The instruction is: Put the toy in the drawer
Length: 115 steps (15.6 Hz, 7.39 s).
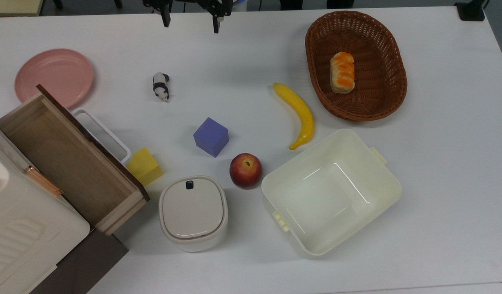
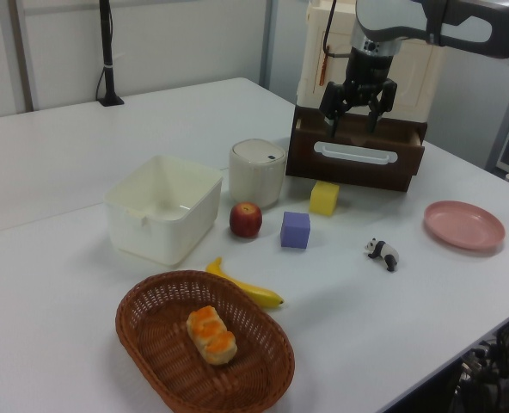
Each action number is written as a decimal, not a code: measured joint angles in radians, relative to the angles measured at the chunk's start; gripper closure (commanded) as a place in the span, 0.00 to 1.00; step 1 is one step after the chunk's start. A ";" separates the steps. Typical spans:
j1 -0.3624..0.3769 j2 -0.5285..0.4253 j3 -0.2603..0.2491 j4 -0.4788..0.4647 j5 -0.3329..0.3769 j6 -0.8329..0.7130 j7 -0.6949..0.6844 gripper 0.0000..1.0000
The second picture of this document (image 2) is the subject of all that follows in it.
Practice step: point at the yellow foam cube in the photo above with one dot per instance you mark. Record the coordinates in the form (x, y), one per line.
(323, 198)

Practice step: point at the yellow banana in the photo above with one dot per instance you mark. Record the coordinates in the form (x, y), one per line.
(254, 292)

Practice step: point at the red apple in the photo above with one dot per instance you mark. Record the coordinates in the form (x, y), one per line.
(246, 219)

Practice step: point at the small white lidded trash can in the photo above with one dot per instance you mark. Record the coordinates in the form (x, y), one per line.
(256, 176)

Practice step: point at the brown wicker basket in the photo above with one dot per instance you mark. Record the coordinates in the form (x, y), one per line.
(173, 365)

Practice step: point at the purple foam cube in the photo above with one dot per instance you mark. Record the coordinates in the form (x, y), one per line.
(294, 230)

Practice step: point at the pink plastic plate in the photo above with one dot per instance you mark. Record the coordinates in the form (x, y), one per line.
(463, 223)

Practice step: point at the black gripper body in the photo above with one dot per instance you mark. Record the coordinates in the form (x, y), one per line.
(368, 77)

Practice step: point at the black equipment beside table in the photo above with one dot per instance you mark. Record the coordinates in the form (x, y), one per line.
(499, 370)

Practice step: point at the copper latch on storage box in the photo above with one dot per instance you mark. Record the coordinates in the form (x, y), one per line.
(323, 69)

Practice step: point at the dark brown drawer cabinet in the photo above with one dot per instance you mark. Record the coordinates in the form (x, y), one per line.
(413, 123)

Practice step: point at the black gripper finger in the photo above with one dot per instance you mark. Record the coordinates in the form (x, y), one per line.
(335, 101)
(385, 96)

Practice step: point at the small panda toy figure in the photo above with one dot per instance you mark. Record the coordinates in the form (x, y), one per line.
(383, 251)

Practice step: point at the cream square plastic bin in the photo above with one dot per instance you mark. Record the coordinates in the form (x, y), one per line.
(164, 215)

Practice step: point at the toy bread with orange glaze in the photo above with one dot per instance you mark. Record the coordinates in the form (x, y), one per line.
(211, 340)

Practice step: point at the black camera stand pole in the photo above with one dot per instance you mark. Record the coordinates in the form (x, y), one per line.
(106, 51)

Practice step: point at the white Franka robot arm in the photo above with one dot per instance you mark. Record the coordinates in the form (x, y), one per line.
(461, 26)

